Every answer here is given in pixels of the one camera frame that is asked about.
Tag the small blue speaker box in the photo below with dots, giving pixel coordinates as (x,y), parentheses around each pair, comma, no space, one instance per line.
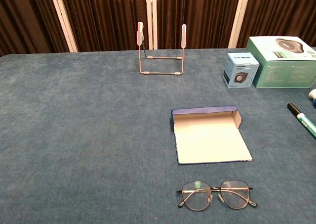
(240,70)

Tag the blue felt table cover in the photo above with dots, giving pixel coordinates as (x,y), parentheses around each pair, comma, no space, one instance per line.
(74,135)

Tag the green marker black cap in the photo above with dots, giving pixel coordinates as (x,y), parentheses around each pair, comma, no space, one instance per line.
(302,119)

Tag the blue cardboard glasses case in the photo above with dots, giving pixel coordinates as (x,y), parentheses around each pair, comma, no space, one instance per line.
(209,140)

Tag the dark brown pleated curtain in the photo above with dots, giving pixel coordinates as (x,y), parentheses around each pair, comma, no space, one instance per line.
(111,16)

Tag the large green product box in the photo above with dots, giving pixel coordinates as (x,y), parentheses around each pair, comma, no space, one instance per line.
(284,73)

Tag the blue white toothpaste tube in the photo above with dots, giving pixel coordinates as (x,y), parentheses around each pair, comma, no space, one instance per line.
(313,95)

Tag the white partition frame post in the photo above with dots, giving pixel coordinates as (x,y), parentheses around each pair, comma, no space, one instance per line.
(63,18)
(239,18)
(151,16)

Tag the thin metal frame eyeglasses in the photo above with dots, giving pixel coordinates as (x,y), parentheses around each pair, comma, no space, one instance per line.
(197,196)

